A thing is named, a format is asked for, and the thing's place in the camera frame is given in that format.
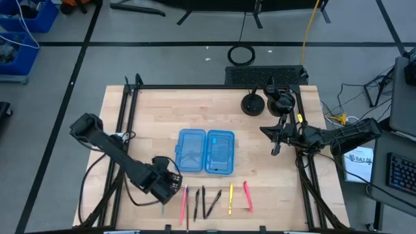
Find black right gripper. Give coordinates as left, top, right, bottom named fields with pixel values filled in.
left=259, top=114, right=306, bottom=156

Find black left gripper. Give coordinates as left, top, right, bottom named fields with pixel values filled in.
left=142, top=171, right=183, bottom=205

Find brown pencil blue eraser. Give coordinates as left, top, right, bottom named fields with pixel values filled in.
left=185, top=187, right=190, bottom=233

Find black pen clear barrel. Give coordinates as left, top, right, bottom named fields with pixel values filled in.
left=205, top=189, right=223, bottom=220
left=193, top=188, right=201, bottom=223

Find blue translucent supply box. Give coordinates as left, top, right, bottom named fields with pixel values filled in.
left=174, top=128, right=236, bottom=176

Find yellow highlighter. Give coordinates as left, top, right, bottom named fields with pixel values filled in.
left=228, top=182, right=235, bottom=216

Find pink highlighter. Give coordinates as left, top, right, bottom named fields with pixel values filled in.
left=242, top=181, right=255, bottom=214

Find black perforated computer case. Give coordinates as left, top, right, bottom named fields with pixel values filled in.
left=224, top=64, right=309, bottom=86

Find white paper manual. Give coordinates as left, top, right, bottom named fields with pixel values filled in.
left=343, top=146, right=374, bottom=183

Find black tripod stand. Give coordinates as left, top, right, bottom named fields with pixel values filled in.
left=363, top=74, right=391, bottom=109

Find grey desk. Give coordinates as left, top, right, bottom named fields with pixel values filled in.
left=367, top=129, right=416, bottom=209

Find grey side table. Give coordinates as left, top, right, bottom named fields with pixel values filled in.
left=389, top=55, right=416, bottom=137

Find black partition screen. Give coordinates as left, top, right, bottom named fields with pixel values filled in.
left=152, top=0, right=332, bottom=30

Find black keyboard blue keys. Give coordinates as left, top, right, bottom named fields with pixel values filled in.
left=385, top=152, right=416, bottom=196

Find black device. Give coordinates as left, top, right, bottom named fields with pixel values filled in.
left=404, top=47, right=416, bottom=87

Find black metal bar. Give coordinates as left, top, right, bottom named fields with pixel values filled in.
left=109, top=2, right=166, bottom=18

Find black floor object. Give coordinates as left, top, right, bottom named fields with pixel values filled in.
left=0, top=101, right=14, bottom=131

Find grey dolly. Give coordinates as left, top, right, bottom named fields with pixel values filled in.
left=0, top=74, right=29, bottom=86

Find blue storage bin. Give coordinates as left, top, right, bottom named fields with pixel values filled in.
left=0, top=31, right=40, bottom=76
left=0, top=0, right=60, bottom=33

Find orange black object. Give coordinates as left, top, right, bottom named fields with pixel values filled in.
left=60, top=0, right=98, bottom=16

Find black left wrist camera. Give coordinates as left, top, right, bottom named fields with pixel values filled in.
left=151, top=155, right=170, bottom=174

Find black aluminium table frame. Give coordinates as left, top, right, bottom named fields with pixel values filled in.
left=77, top=73, right=350, bottom=230

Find coiled black cable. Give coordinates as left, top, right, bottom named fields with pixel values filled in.
left=227, top=11, right=256, bottom=67

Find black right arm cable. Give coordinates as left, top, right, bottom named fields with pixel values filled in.
left=317, top=151, right=416, bottom=200

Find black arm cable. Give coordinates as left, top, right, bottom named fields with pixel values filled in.
left=77, top=152, right=108, bottom=225
left=317, top=151, right=416, bottom=200

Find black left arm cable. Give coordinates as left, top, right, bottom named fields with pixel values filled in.
left=77, top=152, right=108, bottom=225

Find yellow cable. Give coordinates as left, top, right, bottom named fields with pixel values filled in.
left=299, top=0, right=321, bottom=66

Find white cable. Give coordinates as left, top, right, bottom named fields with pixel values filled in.
left=0, top=0, right=40, bottom=49

